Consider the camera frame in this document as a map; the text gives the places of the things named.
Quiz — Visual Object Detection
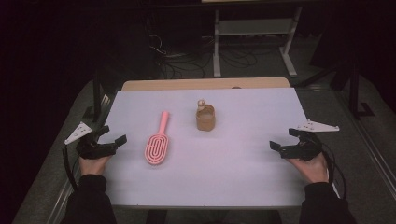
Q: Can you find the pink hairbrush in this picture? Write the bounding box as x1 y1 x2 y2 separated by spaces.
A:
144 110 171 166

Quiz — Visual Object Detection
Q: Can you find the tangle of floor cables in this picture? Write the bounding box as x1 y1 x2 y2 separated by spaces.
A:
146 33 260 79

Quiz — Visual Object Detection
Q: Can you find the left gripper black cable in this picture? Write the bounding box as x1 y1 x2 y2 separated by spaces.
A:
61 144 80 191

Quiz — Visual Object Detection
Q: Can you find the white metal frame stand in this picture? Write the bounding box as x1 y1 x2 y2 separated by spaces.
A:
212 6 304 78

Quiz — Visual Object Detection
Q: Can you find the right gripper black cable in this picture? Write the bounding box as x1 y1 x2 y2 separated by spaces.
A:
320 142 348 201

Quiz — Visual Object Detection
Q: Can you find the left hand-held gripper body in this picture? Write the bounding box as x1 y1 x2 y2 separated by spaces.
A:
64 121 118 161

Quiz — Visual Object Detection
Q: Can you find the brown cup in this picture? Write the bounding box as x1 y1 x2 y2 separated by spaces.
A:
195 99 217 132

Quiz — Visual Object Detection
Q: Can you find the black metal stand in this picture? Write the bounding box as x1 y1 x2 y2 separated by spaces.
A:
329 55 376 119
81 70 110 123

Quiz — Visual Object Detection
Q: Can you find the person's right hand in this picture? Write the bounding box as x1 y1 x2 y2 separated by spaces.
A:
285 152 331 185

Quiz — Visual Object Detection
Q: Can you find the pale sheet mat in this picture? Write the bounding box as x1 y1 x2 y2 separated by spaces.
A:
102 87 310 208

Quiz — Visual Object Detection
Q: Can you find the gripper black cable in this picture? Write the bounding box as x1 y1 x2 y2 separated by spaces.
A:
61 144 80 191
320 142 348 201

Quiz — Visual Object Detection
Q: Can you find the aluminium rail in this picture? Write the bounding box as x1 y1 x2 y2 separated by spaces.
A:
46 92 112 224
335 91 396 200

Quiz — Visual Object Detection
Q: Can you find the person's left hand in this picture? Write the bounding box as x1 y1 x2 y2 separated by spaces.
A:
78 154 111 177

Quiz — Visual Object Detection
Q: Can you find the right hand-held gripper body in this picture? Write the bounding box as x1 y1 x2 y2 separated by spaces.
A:
279 119 340 162

